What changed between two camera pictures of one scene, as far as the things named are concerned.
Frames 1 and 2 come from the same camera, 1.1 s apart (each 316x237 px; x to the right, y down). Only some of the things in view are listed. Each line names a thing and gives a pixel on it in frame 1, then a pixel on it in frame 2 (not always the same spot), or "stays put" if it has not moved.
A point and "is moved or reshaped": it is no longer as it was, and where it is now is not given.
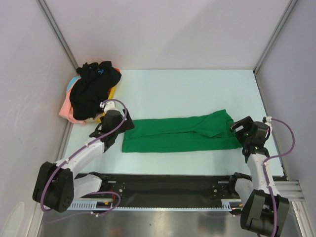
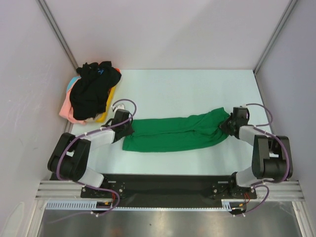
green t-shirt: x=212 y=131 is moved or reshaped
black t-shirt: x=91 y=90 stays put
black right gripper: x=241 y=125 → x=229 y=125
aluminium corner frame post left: x=58 y=33 stays put
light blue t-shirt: x=72 y=82 stays put
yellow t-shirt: x=111 y=97 stays put
